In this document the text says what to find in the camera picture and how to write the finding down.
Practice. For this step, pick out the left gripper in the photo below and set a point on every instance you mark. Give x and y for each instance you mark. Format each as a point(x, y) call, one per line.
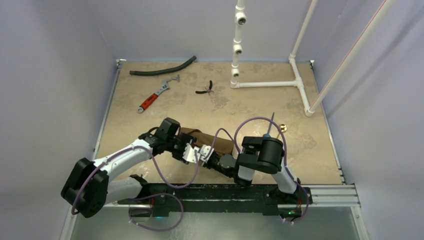
point(185, 139)

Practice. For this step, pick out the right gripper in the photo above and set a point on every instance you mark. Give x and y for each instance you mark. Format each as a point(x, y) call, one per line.
point(214, 160)

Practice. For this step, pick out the brown cloth napkin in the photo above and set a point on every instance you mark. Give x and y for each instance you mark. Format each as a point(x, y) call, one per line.
point(221, 146)

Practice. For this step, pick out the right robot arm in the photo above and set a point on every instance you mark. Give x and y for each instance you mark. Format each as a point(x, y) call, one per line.
point(263, 154)

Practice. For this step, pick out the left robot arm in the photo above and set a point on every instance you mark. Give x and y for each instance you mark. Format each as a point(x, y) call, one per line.
point(92, 183)

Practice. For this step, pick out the blue spoon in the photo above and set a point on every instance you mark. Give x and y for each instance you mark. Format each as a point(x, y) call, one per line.
point(267, 134)

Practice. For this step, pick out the black pliers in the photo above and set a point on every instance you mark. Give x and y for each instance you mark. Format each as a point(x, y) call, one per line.
point(207, 90)

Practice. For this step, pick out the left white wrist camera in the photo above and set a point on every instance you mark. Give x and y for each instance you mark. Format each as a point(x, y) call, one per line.
point(191, 154)

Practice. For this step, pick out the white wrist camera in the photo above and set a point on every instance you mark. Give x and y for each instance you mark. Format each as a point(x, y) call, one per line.
point(191, 154)
point(205, 152)

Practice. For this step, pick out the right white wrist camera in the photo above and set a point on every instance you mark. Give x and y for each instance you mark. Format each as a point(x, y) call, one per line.
point(205, 152)

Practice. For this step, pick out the red handled adjustable wrench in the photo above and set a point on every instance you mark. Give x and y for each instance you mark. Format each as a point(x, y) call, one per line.
point(164, 86)

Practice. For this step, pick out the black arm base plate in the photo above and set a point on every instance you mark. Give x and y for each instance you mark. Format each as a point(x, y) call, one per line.
point(265, 199)

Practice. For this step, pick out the aluminium frame rail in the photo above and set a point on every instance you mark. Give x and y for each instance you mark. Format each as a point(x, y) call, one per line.
point(334, 213)

